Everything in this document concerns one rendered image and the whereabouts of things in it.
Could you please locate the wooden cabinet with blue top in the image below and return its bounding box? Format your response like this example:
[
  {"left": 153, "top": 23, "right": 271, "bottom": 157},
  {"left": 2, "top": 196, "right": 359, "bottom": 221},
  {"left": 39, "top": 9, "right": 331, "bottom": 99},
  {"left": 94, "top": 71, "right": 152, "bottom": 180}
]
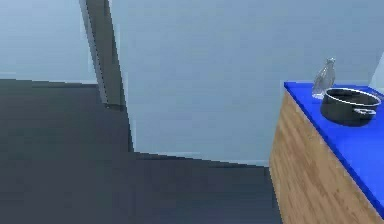
[{"left": 268, "top": 80, "right": 384, "bottom": 224}]

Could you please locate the clear glass bottle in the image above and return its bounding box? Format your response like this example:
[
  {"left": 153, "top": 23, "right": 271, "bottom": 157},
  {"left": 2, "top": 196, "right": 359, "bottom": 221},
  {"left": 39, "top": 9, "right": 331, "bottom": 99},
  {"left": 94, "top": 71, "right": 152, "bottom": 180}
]
[{"left": 311, "top": 57, "right": 337, "bottom": 100}]

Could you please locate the black cooking pot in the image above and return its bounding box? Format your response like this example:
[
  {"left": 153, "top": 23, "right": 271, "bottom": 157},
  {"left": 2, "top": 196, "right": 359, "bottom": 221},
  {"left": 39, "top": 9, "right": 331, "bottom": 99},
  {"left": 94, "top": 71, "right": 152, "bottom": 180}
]
[{"left": 320, "top": 87, "right": 383, "bottom": 128}]

